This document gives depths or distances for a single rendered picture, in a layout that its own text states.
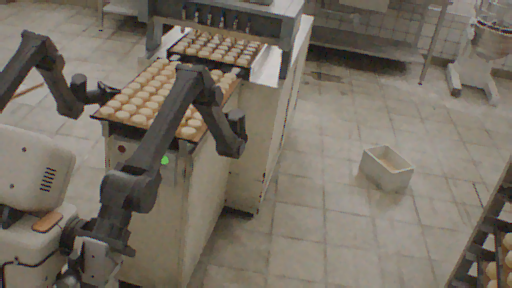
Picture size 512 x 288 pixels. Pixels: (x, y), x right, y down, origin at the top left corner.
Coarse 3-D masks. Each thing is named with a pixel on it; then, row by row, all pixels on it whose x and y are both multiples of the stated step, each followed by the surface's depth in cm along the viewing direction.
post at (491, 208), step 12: (504, 168) 102; (504, 180) 101; (492, 192) 106; (492, 204) 104; (504, 204) 103; (480, 216) 109; (480, 228) 108; (468, 240) 113; (480, 240) 109; (456, 264) 117; (468, 264) 113
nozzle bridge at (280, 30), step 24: (144, 0) 217; (168, 0) 223; (192, 0) 212; (216, 0) 211; (288, 0) 227; (192, 24) 221; (216, 24) 224; (240, 24) 221; (264, 24) 219; (288, 24) 207; (288, 48) 213; (288, 72) 235
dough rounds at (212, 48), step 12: (192, 36) 242; (204, 36) 244; (216, 36) 249; (180, 48) 227; (192, 48) 229; (204, 48) 230; (216, 48) 238; (228, 48) 238; (240, 48) 237; (252, 48) 239; (216, 60) 224; (228, 60) 222; (240, 60) 223; (252, 60) 231
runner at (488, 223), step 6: (486, 216) 106; (492, 216) 105; (486, 222) 106; (492, 222) 106; (498, 222) 105; (504, 222) 105; (510, 222) 104; (486, 228) 106; (492, 228) 106; (498, 228) 106; (504, 228) 105; (510, 228) 105
